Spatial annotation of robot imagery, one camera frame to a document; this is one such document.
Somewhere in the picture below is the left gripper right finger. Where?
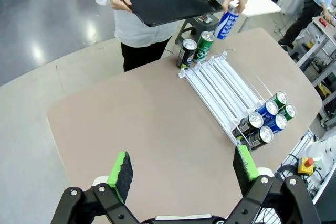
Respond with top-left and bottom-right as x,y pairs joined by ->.
225,145 -> 322,224

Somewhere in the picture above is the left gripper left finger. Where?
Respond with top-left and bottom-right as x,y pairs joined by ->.
51,151 -> 140,224

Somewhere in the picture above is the blue Pocari Sweat can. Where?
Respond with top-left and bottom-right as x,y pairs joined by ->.
254,99 -> 279,120
214,5 -> 240,40
262,113 -> 288,134

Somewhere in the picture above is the green Chilsung Cider can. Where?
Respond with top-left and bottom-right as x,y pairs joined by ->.
193,31 -> 215,64
270,90 -> 289,109
278,103 -> 297,122

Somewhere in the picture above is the black plastic serving tray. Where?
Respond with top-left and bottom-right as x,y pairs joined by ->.
122,0 -> 226,27

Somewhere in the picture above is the person in white jacket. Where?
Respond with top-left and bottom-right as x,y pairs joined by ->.
86,0 -> 246,72

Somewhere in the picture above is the black Pepsi can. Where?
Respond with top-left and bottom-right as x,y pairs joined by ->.
244,126 -> 274,151
176,38 -> 198,69

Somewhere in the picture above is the second-row left green can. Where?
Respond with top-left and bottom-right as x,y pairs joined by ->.
232,112 -> 264,138

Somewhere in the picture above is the yellow red emergency stop button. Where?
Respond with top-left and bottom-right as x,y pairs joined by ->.
297,157 -> 316,177

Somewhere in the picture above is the white clear can dispenser rack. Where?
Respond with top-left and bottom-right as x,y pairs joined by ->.
177,48 -> 275,154

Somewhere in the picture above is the grey plastic stool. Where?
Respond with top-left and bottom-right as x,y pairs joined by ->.
174,14 -> 220,45
287,42 -> 309,63

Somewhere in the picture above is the large white table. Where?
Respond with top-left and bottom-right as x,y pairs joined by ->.
191,0 -> 282,33

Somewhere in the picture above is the aluminium frame workbench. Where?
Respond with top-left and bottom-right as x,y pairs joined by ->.
296,15 -> 336,130

